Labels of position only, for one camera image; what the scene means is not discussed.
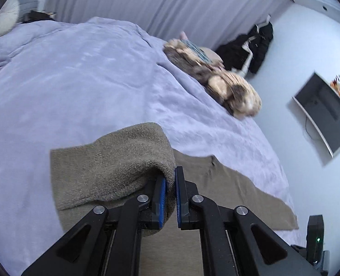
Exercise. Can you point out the dark item on bed corner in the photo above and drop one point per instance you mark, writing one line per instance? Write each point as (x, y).
(34, 16)

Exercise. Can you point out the wall mounted flat monitor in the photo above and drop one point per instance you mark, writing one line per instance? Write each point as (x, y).
(321, 105)

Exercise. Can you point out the round white cushion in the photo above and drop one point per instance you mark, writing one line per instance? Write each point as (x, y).
(9, 15)

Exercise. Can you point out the striped beige clothes pile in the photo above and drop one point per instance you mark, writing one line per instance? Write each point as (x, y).
(227, 88)

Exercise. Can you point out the grey pleated curtain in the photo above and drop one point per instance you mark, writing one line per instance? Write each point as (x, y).
(208, 23)

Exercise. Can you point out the lavender plush bed blanket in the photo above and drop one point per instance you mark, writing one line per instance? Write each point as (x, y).
(63, 85)

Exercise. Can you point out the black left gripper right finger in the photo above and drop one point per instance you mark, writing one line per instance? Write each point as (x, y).
(234, 241)

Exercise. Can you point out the olive brown knit sweater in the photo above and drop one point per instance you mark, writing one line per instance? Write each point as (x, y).
(117, 166)

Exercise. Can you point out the black jacket on hanger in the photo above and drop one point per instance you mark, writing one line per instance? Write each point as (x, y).
(247, 52)

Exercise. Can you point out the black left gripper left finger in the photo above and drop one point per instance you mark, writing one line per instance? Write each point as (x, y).
(106, 241)

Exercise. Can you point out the black camera box green light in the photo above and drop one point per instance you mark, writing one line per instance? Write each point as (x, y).
(315, 230)

